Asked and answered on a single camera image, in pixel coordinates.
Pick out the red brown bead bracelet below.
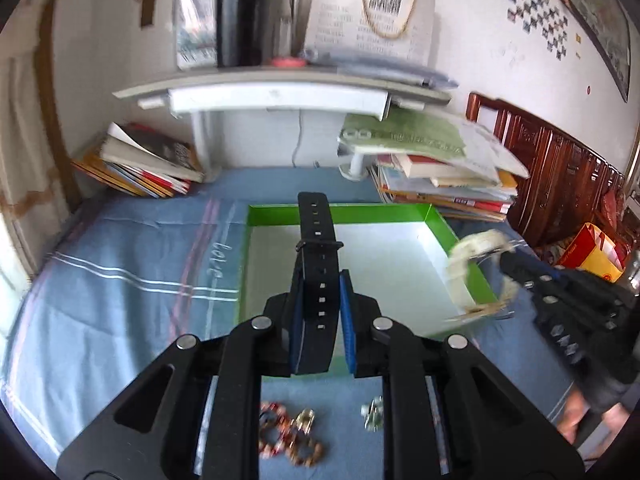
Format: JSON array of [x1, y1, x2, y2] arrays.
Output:
[[257, 398, 327, 468]]

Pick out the left book stack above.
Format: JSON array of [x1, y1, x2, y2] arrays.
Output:
[[72, 122, 205, 200]]

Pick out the red yellow bag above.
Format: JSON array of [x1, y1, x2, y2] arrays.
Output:
[[555, 222, 626, 283]]

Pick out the cream white watch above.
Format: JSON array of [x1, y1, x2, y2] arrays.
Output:
[[444, 230, 515, 322]]

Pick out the white paper gift bag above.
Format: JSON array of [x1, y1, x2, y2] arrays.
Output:
[[304, 0, 436, 66]]

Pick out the beige curtain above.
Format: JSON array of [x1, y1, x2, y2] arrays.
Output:
[[1, 0, 81, 278]]

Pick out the green cardboard box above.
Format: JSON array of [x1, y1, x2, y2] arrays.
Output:
[[236, 204, 478, 339]]

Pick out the framed wall picture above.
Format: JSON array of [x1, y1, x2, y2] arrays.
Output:
[[562, 0, 631, 103]]

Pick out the carved wooden headboard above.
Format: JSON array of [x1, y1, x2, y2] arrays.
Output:
[[465, 92, 639, 254]]

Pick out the blue striped bed sheet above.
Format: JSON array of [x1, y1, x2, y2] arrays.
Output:
[[1, 168, 572, 479]]

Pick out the pale green bead cluster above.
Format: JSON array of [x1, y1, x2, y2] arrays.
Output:
[[360, 396, 384, 432]]

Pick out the black watch strap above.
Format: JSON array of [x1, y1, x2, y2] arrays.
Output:
[[290, 190, 345, 376]]

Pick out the black bottle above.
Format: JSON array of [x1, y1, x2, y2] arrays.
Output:
[[216, 0, 269, 68]]

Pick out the right book stack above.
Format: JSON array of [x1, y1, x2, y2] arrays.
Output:
[[338, 107, 530, 222]]

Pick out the gold flower brooch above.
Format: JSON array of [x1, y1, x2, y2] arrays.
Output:
[[292, 408, 316, 434]]

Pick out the person's right hand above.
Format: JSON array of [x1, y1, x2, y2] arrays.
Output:
[[558, 388, 630, 450]]

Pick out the white overbed desk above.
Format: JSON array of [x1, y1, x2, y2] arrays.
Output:
[[113, 66, 451, 180]]

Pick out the book stack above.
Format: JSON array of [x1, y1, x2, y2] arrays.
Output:
[[338, 107, 530, 222], [72, 122, 205, 200]]

